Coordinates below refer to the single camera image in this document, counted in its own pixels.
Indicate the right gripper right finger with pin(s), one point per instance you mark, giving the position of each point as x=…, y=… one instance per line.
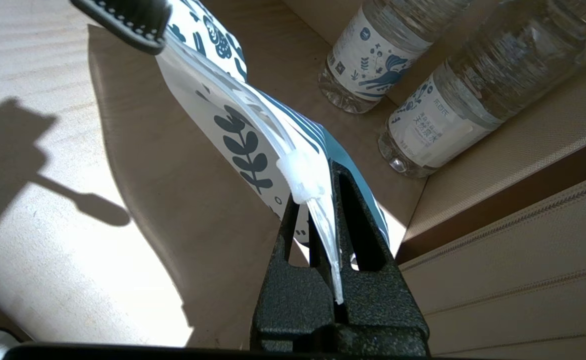
x=383, y=310

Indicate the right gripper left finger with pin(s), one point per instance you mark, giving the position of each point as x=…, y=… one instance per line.
x=293, y=305

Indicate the white blue plastic wrapper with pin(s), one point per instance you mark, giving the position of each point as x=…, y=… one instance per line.
x=223, y=100

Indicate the small clear water bottle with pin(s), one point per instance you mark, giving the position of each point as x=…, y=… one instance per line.
x=448, y=120
x=373, y=55

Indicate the pale green toothbrush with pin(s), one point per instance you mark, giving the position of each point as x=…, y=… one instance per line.
x=128, y=22

